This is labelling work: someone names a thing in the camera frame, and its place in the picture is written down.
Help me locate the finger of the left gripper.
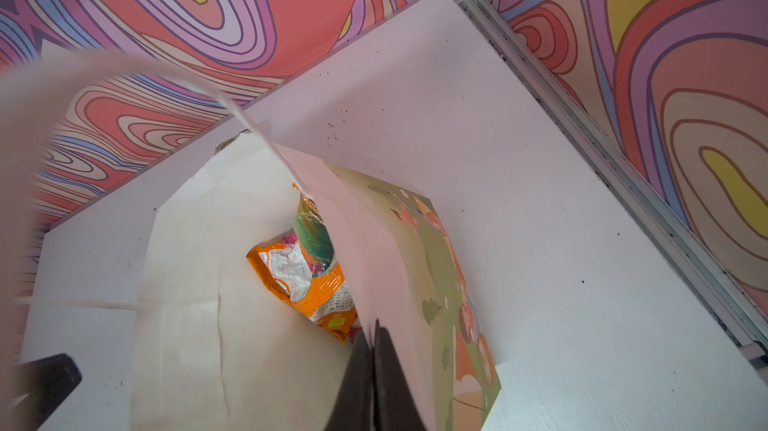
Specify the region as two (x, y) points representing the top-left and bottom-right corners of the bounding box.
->
(11, 354), (83, 430)

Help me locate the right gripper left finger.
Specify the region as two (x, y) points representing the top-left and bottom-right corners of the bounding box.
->
(325, 332), (374, 431)

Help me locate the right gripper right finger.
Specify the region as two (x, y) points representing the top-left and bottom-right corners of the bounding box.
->
(373, 322), (425, 431)

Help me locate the illustrated paper gift bag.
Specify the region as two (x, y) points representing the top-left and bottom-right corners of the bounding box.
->
(0, 49), (502, 431)

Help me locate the red orange Fox's fruits bag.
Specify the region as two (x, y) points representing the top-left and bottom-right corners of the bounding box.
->
(293, 193), (335, 277)

